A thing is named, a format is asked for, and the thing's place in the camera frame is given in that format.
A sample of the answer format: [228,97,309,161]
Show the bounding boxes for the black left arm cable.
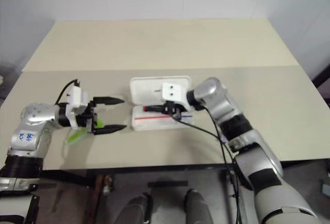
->
[54,79,81,105]

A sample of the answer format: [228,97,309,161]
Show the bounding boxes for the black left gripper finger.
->
[92,124,128,135]
[92,95,126,106]

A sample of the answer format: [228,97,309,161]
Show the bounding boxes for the dark grey rounded shape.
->
[123,193,154,224]

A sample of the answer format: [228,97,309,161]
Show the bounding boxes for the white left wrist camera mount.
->
[64,86,90,130]

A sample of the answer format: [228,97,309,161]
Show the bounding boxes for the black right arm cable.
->
[173,106,246,224]

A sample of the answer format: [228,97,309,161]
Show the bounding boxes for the small grey box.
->
[320,179,330,196]

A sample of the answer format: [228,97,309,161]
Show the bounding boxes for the green marker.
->
[65,119,104,147]

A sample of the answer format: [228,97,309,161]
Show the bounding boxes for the thin red and blue pencil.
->
[134,115,193,120]

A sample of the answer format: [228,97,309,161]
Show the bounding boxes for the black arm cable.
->
[173,106,246,224]
[54,79,81,105]

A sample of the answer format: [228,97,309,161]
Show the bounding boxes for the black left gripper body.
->
[76,100,99,135]

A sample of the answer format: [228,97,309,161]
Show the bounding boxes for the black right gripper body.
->
[162,101,185,119]

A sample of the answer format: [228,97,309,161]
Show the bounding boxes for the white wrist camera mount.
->
[64,86,90,130]
[160,82,194,112]

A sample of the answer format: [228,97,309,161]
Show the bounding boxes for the black table frame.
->
[40,164,234,189]

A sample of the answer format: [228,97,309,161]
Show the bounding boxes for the black furniture frame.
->
[312,63,330,106]

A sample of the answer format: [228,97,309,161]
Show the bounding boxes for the white plastic pencil case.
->
[129,75,198,132]

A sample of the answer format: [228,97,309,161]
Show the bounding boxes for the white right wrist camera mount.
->
[160,82,194,112]

